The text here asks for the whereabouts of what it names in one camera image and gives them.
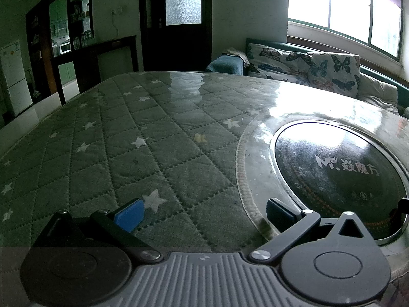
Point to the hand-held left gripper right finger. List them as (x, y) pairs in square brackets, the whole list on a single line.
[(279, 212)]

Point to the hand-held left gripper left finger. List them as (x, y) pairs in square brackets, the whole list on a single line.
[(129, 215)]

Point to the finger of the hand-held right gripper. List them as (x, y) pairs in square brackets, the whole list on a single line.
[(403, 206)]

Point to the round black induction cooker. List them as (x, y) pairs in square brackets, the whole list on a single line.
[(335, 166)]

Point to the white cushion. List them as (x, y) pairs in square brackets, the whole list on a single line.
[(377, 92)]

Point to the long butterfly print cushion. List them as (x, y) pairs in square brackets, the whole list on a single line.
[(278, 54), (271, 73)]

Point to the blue towel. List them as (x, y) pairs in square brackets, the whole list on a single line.
[(225, 65)]

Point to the beige cloth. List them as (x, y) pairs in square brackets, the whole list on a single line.
[(236, 54)]

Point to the dark wooden shelf unit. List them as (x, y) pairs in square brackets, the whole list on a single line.
[(86, 54)]

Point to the dark green sofa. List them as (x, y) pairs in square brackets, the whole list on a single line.
[(297, 47)]

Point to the dark door with frosted glass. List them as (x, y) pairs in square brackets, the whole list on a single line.
[(153, 44)]

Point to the white fridge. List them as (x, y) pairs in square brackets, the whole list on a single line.
[(16, 80)]

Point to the white microwave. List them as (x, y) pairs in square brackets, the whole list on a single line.
[(65, 48)]

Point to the large window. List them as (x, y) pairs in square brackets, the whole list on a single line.
[(348, 6)]

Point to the wall socket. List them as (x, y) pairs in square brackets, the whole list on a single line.
[(117, 11)]

